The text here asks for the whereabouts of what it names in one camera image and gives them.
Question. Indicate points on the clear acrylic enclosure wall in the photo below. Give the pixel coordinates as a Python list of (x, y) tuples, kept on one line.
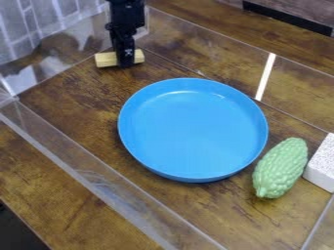
[(69, 179)]

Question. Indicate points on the white speckled foam block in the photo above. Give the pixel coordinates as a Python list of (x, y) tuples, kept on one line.
[(319, 168)]

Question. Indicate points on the green bumpy gourd toy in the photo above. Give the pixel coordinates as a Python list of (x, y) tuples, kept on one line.
[(279, 168)]

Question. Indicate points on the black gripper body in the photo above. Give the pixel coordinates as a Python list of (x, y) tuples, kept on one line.
[(125, 15)]

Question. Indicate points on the blue round tray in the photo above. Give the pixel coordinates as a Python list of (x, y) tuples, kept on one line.
[(192, 130)]

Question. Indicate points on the yellow wooden block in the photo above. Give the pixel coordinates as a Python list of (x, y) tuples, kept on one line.
[(106, 59)]

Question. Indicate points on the dark baseboard strip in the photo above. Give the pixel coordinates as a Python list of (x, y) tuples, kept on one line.
[(289, 19)]

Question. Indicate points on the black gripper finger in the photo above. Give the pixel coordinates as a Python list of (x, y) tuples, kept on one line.
[(122, 44)]

